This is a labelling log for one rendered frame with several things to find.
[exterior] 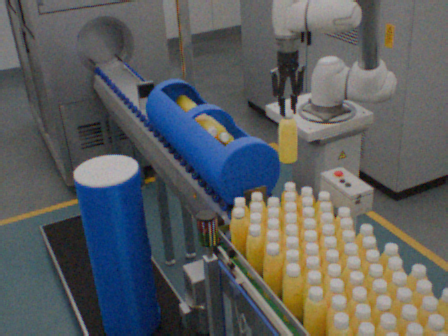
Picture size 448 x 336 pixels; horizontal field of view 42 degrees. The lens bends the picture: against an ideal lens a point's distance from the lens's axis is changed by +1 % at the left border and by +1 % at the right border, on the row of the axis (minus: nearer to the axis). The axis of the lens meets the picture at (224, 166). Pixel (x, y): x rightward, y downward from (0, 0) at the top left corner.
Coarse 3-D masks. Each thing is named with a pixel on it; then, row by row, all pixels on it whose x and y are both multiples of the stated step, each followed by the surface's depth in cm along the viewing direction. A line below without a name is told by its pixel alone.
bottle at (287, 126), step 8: (280, 120) 215; (288, 120) 212; (280, 128) 214; (288, 128) 212; (296, 128) 214; (280, 136) 215; (288, 136) 213; (296, 136) 216; (280, 144) 216; (288, 144) 215; (296, 144) 217; (280, 152) 218; (288, 152) 216; (296, 152) 218; (280, 160) 219; (288, 160) 218
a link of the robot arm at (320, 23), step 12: (312, 0) 193; (324, 0) 190; (336, 0) 189; (348, 0) 189; (312, 12) 190; (324, 12) 188; (336, 12) 187; (348, 12) 186; (360, 12) 190; (312, 24) 191; (324, 24) 189; (336, 24) 188; (348, 24) 188
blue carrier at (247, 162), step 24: (168, 96) 297; (192, 96) 303; (168, 120) 269; (192, 120) 253; (216, 120) 286; (192, 144) 246; (216, 144) 232; (240, 144) 225; (264, 144) 228; (216, 168) 226; (240, 168) 227; (264, 168) 233; (240, 192) 232
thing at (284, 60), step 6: (282, 54) 201; (288, 54) 200; (294, 54) 201; (282, 60) 202; (288, 60) 201; (294, 60) 202; (282, 66) 204; (288, 66) 205; (294, 66) 206; (282, 72) 205; (288, 72) 206
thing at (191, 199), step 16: (96, 80) 402; (112, 80) 390; (128, 80) 389; (112, 96) 371; (128, 96) 362; (112, 112) 384; (144, 112) 338; (128, 128) 343; (144, 144) 319; (160, 160) 298; (160, 176) 331; (176, 176) 280; (176, 192) 302; (192, 192) 264; (192, 208) 275; (208, 208) 250
